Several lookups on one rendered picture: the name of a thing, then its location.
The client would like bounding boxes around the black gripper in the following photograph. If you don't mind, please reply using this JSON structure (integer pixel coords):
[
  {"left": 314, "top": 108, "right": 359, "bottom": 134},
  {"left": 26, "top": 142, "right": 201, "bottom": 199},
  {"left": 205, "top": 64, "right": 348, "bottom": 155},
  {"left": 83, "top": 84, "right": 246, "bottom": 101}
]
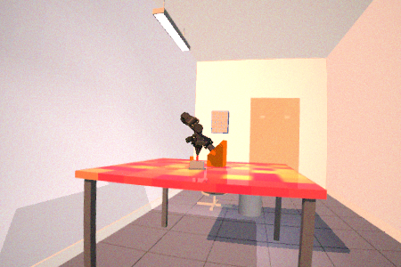
[{"left": 191, "top": 133, "right": 205, "bottom": 156}]

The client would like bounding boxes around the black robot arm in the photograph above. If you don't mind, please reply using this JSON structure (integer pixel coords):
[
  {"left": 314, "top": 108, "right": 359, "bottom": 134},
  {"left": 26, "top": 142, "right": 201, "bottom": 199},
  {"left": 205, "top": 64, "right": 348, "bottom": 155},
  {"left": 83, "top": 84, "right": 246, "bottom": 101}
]
[{"left": 180, "top": 112, "right": 215, "bottom": 152}]

